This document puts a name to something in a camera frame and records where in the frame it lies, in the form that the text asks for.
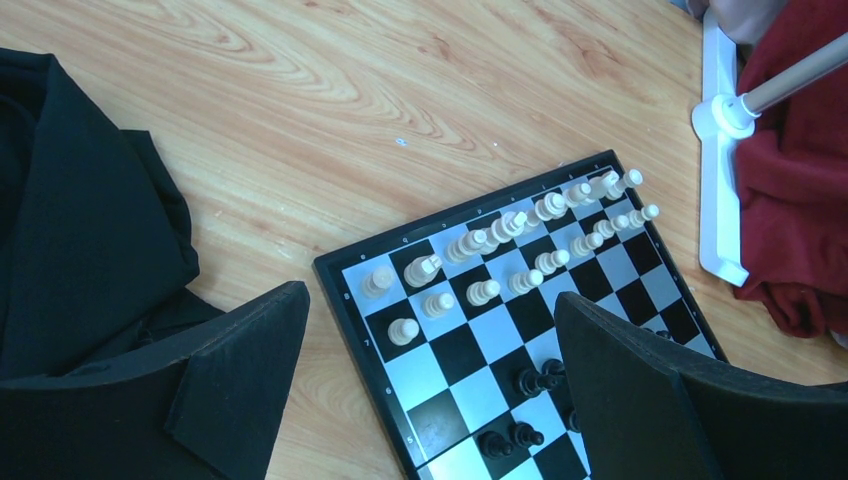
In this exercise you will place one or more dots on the white queen piece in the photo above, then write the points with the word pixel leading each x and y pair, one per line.
pixel 551 206

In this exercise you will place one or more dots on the white knight piece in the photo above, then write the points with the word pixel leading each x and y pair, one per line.
pixel 422 270

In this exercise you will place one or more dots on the pink garment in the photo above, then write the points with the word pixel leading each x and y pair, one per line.
pixel 743 21

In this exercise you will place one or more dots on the black pawn piece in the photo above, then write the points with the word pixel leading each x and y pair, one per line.
pixel 494 445
pixel 524 435

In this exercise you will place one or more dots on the white rack base foot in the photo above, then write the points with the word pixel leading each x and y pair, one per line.
pixel 719 231

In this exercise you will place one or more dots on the white bishop piece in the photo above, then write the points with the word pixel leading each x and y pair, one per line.
pixel 467 245

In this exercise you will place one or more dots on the white rook piece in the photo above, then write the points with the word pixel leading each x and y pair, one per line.
pixel 378 282

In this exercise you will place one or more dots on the white pawn piece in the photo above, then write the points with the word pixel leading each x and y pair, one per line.
pixel 402 331

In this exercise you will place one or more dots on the black cloth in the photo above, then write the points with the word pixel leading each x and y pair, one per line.
pixel 96 238

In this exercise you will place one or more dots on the black knight piece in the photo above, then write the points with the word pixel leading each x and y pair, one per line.
pixel 530 383

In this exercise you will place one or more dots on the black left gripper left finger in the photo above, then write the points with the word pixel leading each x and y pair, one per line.
pixel 203 403

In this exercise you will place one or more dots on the black and white chessboard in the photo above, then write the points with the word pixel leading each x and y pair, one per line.
pixel 436 395

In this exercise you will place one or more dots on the red shirt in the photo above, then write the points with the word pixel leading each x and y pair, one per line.
pixel 791 178

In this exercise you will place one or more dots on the white king piece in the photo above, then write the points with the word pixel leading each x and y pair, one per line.
pixel 502 230

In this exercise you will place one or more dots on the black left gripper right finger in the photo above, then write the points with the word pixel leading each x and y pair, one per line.
pixel 649 408

